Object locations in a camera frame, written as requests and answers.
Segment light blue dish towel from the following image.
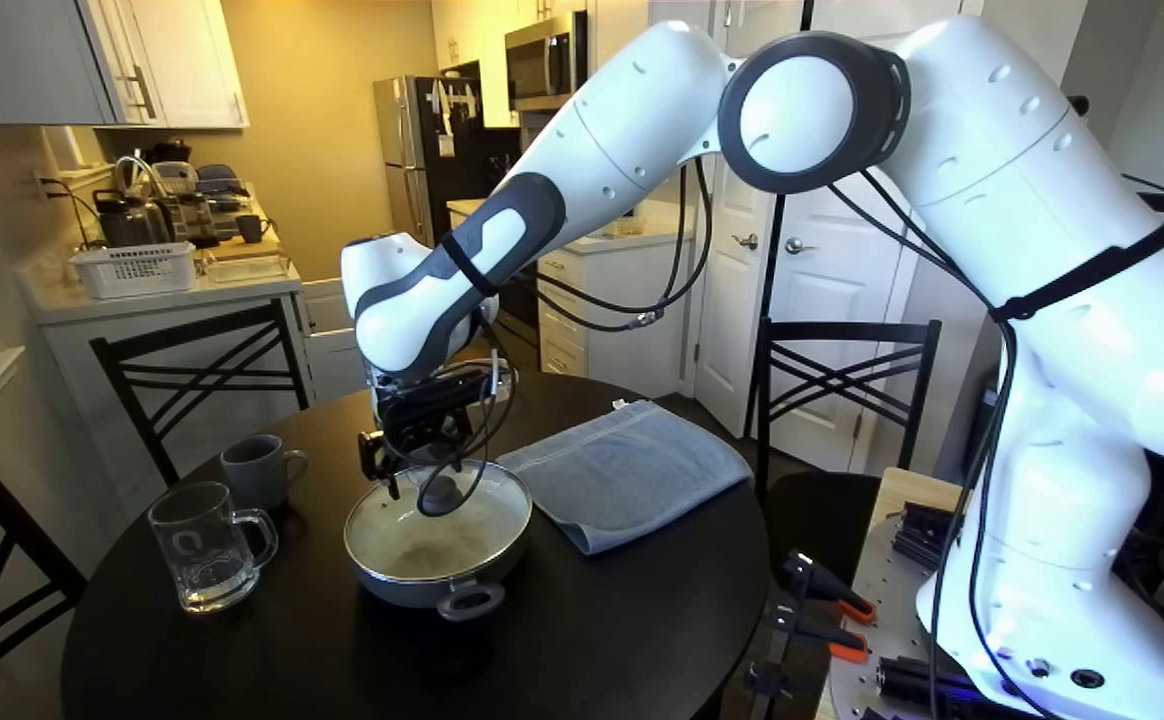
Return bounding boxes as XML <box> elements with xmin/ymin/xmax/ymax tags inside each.
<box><xmin>495</xmin><ymin>397</ymin><xmax>755</xmax><ymax>562</ymax></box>

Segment white panel door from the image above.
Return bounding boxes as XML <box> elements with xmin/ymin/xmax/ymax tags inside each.
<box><xmin>688</xmin><ymin>156</ymin><xmax>937</xmax><ymax>475</ymax></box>

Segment white upper kitchen cabinet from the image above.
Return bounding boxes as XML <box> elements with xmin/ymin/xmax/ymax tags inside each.
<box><xmin>0</xmin><ymin>0</ymin><xmax>253</xmax><ymax>133</ymax></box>

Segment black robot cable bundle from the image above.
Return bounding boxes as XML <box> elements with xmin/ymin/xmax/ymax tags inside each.
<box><xmin>406</xmin><ymin>154</ymin><xmax>1012</xmax><ymax>524</ymax></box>

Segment grey ceramic mug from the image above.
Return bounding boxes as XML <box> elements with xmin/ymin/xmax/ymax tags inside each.
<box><xmin>217</xmin><ymin>431</ymin><xmax>314</xmax><ymax>512</ymax></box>

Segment clear plastic storage bin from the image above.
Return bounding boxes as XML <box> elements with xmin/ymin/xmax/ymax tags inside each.
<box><xmin>67</xmin><ymin>239</ymin><xmax>199</xmax><ymax>300</ymax></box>

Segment dark countertop appliances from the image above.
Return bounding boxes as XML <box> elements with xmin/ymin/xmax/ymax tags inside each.
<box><xmin>89</xmin><ymin>139</ymin><xmax>273</xmax><ymax>253</ymax></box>

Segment glass lid with grey knob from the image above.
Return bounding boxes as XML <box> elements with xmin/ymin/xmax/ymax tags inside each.
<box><xmin>344</xmin><ymin>456</ymin><xmax>538</xmax><ymax>574</ymax></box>

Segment black refrigerator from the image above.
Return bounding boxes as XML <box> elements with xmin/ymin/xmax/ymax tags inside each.
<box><xmin>374</xmin><ymin>57</ymin><xmax>492</xmax><ymax>253</ymax></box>

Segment orange handled clamp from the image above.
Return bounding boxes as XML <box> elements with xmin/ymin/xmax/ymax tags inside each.
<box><xmin>759</xmin><ymin>597</ymin><xmax>871</xmax><ymax>667</ymax></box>
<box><xmin>778</xmin><ymin>550</ymin><xmax>881</xmax><ymax>630</ymax></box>

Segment grey pot with white interior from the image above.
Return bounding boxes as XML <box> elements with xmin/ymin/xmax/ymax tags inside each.
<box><xmin>339</xmin><ymin>456</ymin><xmax>539</xmax><ymax>623</ymax></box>

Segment clear glass mug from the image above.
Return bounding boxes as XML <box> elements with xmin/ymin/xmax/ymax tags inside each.
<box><xmin>146</xmin><ymin>475</ymin><xmax>283</xmax><ymax>620</ymax></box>

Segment white counter peninsula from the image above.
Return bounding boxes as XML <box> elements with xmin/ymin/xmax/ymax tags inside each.
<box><xmin>16</xmin><ymin>253</ymin><xmax>378</xmax><ymax>535</ymax></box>

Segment white base kitchen cabinet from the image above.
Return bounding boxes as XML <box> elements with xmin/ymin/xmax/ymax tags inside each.
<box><xmin>531</xmin><ymin>225</ymin><xmax>693</xmax><ymax>402</ymax></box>

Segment light wooden robot stand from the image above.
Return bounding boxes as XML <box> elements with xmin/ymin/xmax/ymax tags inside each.
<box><xmin>812</xmin><ymin>463</ymin><xmax>997</xmax><ymax>720</ymax></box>

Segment steel microwave oven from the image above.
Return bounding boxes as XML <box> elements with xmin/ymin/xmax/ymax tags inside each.
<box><xmin>502</xmin><ymin>7</ymin><xmax>593</xmax><ymax>117</ymax></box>

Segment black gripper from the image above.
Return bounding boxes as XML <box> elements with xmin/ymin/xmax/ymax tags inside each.
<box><xmin>357</xmin><ymin>359</ymin><xmax>521</xmax><ymax>504</ymax></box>

